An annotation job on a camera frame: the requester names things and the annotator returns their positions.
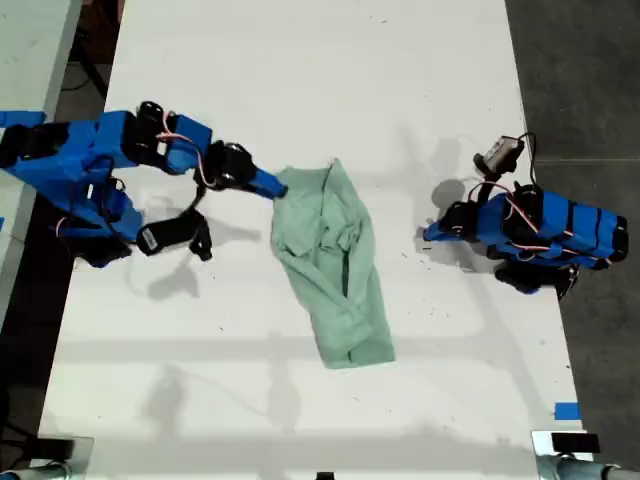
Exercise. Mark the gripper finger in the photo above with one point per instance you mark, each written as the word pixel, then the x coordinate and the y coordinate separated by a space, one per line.
pixel 270 179
pixel 445 238
pixel 437 228
pixel 262 191

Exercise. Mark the pale green T-shirt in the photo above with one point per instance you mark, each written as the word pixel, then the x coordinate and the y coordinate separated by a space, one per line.
pixel 330 280

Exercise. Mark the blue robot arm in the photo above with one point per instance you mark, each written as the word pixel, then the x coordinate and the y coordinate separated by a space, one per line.
pixel 575 225
pixel 65 150

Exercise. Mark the short blue tape strip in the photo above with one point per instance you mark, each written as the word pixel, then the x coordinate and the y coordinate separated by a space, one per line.
pixel 567 411

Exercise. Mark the long blue tape strip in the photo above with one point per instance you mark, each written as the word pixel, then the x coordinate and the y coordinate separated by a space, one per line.
pixel 20 118

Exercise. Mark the small black box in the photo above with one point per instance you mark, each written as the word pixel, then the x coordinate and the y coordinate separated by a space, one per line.
pixel 575 443
pixel 52 448

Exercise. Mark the metal pipe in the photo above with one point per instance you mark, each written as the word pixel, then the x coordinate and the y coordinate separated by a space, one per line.
pixel 35 473
pixel 585 470

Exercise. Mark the black camera stalk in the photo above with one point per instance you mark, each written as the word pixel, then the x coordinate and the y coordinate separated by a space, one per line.
pixel 202 240
pixel 496 175

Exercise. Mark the black camera box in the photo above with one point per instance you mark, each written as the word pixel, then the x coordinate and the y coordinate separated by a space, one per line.
pixel 500 152
pixel 160 236

